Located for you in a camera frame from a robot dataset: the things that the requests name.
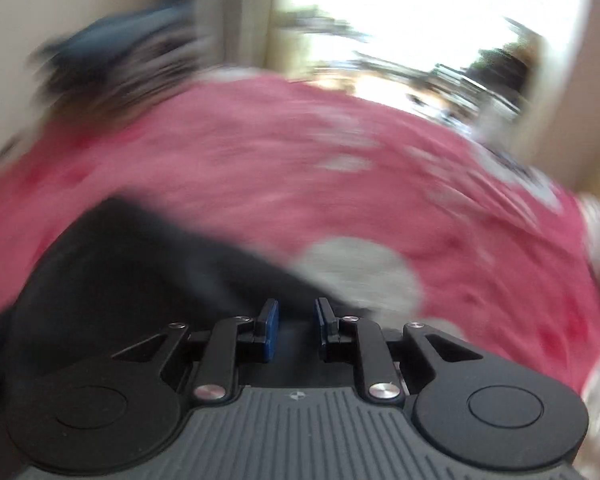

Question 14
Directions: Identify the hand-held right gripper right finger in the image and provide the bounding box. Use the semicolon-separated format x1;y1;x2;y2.
313;297;484;405

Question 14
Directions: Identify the black garment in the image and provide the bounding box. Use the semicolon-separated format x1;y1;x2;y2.
0;196;366;411

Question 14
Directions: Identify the large bright window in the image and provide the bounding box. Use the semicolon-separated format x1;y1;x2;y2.
280;0;583;126

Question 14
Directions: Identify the dark clutter pile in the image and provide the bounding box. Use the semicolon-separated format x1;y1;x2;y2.
405;15;537;127

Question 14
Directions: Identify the dark blue cloth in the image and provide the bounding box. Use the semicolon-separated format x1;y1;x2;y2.
34;0;202;107

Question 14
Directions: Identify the pink printed blanket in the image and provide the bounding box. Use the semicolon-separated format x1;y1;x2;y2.
0;66;600;411

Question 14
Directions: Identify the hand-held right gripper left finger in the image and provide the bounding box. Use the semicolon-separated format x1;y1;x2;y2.
111;298;281;405

